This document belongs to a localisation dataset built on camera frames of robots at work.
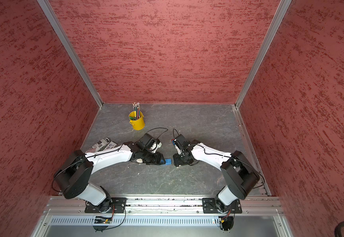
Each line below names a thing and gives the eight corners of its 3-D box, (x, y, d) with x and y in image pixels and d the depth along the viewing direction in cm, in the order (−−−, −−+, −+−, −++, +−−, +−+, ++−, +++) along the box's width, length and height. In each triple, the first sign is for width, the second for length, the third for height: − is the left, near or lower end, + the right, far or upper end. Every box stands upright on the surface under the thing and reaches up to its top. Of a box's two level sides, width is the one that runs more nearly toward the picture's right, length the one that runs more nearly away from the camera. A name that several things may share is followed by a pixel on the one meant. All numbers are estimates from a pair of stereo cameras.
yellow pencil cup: (132, 130, 106) (127, 118, 96) (134, 122, 111) (129, 110, 101) (143, 130, 107) (140, 118, 96) (145, 122, 111) (142, 110, 101)
